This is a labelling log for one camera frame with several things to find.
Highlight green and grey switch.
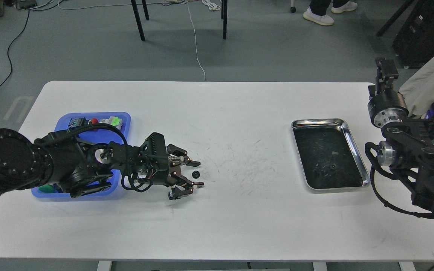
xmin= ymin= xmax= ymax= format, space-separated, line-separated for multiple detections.
xmin=99 ymin=116 xmax=124 ymax=130

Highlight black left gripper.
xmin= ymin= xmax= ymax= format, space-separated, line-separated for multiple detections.
xmin=138 ymin=132 xmax=205 ymax=200

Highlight black floor cable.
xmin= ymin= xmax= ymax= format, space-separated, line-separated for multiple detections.
xmin=0 ymin=0 xmax=57 ymax=130

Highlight small black gear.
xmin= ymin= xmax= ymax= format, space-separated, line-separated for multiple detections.
xmin=328 ymin=164 xmax=336 ymax=172
xmin=192 ymin=170 xmax=200 ymax=180

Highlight beige cloth cover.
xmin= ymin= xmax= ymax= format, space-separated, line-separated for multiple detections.
xmin=399 ymin=57 xmax=434 ymax=116

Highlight green push button switch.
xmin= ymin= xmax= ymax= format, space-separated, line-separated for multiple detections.
xmin=38 ymin=184 xmax=55 ymax=194

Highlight blue plastic tray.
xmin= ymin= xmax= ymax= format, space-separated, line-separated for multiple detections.
xmin=31 ymin=112 xmax=131 ymax=202

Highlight metal tray with black mat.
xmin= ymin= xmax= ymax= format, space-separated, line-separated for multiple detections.
xmin=291 ymin=118 xmax=370 ymax=193

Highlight black equipment case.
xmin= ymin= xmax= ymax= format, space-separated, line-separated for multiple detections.
xmin=376 ymin=0 xmax=434 ymax=69

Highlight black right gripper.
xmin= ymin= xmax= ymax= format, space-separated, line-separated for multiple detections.
xmin=367 ymin=57 xmax=409 ymax=128

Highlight black chair legs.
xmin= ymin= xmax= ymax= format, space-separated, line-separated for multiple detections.
xmin=131 ymin=0 xmax=228 ymax=41

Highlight white sneaker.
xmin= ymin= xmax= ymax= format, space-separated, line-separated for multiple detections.
xmin=303 ymin=9 xmax=335 ymax=26
xmin=331 ymin=0 xmax=358 ymax=14

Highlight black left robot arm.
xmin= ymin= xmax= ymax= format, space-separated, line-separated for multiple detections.
xmin=0 ymin=122 xmax=204 ymax=200

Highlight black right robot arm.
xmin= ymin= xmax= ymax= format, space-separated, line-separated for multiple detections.
xmin=365 ymin=57 xmax=434 ymax=219

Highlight red push button switch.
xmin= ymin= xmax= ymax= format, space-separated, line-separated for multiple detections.
xmin=68 ymin=118 xmax=99 ymax=130

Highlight white floor cable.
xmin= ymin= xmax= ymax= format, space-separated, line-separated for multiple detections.
xmin=162 ymin=0 xmax=222 ymax=82

